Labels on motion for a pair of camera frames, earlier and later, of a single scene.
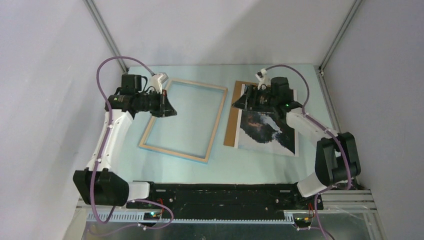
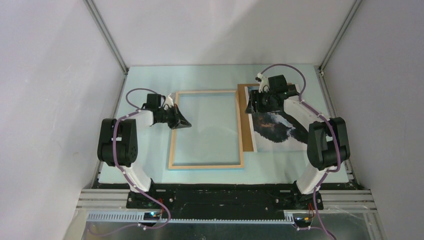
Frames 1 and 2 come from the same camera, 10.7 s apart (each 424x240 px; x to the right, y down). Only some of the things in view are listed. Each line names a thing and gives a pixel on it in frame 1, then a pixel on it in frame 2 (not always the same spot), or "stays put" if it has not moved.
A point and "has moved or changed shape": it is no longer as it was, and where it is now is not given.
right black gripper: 252,92 stays put
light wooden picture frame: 153,120 to 171,166
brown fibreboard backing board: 231,128 to 248,141
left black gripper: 164,108 to 179,121
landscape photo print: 266,132 has moved or changed shape
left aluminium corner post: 102,27 stays put
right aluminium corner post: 338,36 stays put
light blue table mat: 187,146 stays put
